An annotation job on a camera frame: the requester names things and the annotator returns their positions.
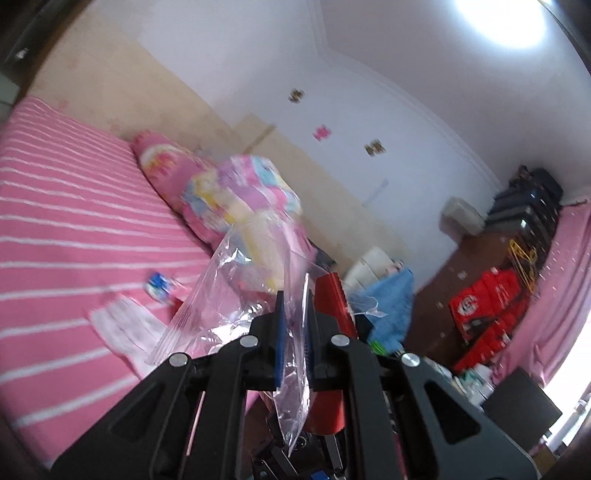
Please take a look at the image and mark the clear plastic zip bag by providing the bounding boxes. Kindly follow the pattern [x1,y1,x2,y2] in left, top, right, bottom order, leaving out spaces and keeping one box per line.
[146,209,389,458]

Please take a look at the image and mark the pink floral pillow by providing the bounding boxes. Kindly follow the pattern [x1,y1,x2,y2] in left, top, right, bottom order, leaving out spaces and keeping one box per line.
[131,130,215,214]

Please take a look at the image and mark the blue towel on chair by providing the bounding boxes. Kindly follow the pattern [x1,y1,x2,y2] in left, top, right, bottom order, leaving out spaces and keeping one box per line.
[349,267,415,355]

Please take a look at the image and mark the brown bear wall sticker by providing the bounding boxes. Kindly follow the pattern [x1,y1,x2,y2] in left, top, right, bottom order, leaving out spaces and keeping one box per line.
[363,139,386,156]
[288,89,305,104]

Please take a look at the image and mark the red noodle snack packet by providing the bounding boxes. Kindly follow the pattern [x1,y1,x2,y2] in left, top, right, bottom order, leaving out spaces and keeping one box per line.
[304,272,358,436]

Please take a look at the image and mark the white office chair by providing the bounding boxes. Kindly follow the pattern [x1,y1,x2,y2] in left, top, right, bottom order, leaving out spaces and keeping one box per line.
[342,247,405,293]

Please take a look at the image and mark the colourful cartoon folded quilt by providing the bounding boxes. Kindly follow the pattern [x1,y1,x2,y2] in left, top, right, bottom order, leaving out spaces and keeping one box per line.
[179,154,320,296]

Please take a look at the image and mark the pink curtain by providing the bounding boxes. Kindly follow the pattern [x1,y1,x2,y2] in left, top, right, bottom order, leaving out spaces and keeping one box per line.
[491,202,590,386]

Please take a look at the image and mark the red carton stack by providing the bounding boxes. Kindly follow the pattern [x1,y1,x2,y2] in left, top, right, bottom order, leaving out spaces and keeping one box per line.
[449,268,530,373]

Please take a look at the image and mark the pink striped bed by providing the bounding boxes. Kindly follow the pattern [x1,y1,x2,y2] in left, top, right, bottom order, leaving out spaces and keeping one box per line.
[1,97,211,466]

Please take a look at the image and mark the white pink tissue cloth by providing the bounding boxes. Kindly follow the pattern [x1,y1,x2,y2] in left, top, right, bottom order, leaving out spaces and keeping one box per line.
[88,296,166,379]

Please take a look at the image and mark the pink animal wall sticker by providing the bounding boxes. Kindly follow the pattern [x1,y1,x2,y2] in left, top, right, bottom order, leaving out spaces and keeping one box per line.
[312,125,332,142]

